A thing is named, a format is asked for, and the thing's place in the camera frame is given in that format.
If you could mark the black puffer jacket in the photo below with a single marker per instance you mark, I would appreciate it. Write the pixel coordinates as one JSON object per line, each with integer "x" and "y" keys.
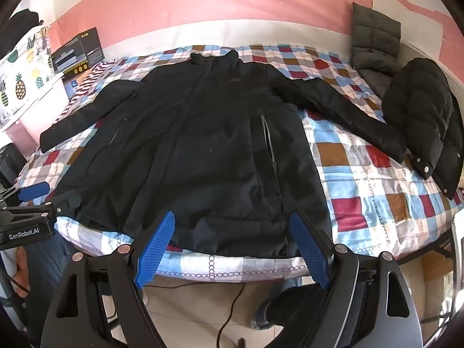
{"x": 420, "y": 104}

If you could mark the dark shoe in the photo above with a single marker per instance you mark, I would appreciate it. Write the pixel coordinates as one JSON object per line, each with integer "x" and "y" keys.
{"x": 289, "y": 303}

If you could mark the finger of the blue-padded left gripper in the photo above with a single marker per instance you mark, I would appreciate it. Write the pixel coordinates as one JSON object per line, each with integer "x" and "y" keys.
{"x": 32, "y": 192}
{"x": 61, "y": 204}

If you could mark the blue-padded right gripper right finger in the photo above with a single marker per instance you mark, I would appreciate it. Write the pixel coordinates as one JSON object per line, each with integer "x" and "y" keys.
{"x": 313, "y": 248}

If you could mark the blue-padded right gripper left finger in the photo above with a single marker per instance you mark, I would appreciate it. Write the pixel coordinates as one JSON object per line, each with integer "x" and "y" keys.
{"x": 149, "y": 247}

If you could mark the black printed cardboard box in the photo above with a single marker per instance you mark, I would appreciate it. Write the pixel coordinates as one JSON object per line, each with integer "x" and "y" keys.
{"x": 78, "y": 55}

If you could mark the pineapple print cloth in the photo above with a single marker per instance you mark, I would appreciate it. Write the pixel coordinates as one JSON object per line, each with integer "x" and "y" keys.
{"x": 25, "y": 71}

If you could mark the blue orange box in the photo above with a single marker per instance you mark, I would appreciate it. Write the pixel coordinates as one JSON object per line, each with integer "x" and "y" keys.
{"x": 73, "y": 84}

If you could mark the large black jacket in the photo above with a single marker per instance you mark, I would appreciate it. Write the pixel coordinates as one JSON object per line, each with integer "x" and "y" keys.
{"x": 218, "y": 142}

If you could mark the grey quilted puffer garment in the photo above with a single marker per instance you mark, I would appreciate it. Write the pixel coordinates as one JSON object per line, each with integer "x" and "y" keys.
{"x": 375, "y": 47}

